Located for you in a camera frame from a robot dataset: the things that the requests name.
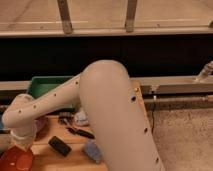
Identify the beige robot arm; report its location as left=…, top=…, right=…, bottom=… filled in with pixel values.
left=2, top=60, right=165, bottom=171

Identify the black brush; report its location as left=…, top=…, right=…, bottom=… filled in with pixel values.
left=58, top=112, right=73, bottom=126

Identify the left metal window post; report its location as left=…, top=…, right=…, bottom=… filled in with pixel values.
left=57, top=0, right=73, bottom=34

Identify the purple bowl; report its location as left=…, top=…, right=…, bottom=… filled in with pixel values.
left=35, top=116, right=48, bottom=132

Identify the black rectangular remote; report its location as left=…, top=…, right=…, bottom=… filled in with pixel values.
left=48, top=136, right=71, bottom=157

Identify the metal window post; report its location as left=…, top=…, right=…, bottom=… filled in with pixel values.
left=125, top=0, right=137, bottom=33
left=57, top=0, right=73, bottom=34

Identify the blue sponge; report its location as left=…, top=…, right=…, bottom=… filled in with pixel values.
left=83, top=140, right=102, bottom=164

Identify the black knife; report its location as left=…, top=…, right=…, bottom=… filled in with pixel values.
left=66, top=127, right=95, bottom=139

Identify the blue object at left edge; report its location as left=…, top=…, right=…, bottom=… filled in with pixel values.
left=0, top=116, right=4, bottom=131

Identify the red bowl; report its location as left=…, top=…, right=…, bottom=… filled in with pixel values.
left=0, top=146, right=33, bottom=171

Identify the green plastic tray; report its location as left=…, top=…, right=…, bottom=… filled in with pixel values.
left=27, top=76, right=78, bottom=113

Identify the right metal window post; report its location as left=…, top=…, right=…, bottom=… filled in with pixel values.
left=125, top=0, right=137, bottom=33

